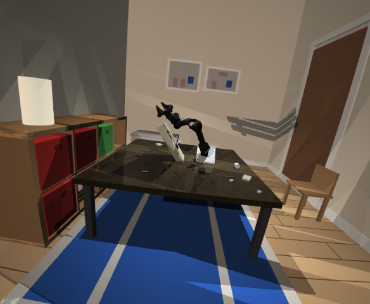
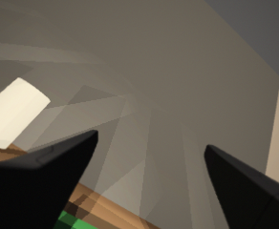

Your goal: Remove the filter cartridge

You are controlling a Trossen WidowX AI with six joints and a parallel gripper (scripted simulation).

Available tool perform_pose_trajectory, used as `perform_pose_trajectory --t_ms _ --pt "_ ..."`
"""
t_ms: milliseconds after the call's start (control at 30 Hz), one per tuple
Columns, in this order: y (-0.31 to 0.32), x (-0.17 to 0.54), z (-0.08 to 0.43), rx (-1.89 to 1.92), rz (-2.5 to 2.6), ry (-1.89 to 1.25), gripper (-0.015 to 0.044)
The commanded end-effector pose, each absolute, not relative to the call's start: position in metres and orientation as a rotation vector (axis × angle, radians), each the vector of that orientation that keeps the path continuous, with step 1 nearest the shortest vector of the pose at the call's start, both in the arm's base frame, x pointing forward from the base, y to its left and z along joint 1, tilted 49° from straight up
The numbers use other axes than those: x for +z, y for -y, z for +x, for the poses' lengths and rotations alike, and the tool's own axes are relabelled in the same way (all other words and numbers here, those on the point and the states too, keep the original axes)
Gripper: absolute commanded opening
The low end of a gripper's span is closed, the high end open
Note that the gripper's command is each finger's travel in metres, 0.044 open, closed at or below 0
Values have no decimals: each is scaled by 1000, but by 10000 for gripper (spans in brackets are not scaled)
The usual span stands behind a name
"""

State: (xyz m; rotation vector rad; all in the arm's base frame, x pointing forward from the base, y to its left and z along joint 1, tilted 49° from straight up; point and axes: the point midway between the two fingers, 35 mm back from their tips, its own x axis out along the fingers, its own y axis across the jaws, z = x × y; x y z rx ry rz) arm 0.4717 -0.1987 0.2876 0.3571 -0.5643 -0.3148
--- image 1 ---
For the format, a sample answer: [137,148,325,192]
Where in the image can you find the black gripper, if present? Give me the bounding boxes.
[155,102,172,119]

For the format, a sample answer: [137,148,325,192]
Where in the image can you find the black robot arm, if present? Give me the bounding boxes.
[166,104,211,157]

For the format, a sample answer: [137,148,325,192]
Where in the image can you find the beige service panel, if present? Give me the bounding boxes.
[157,123,184,162]

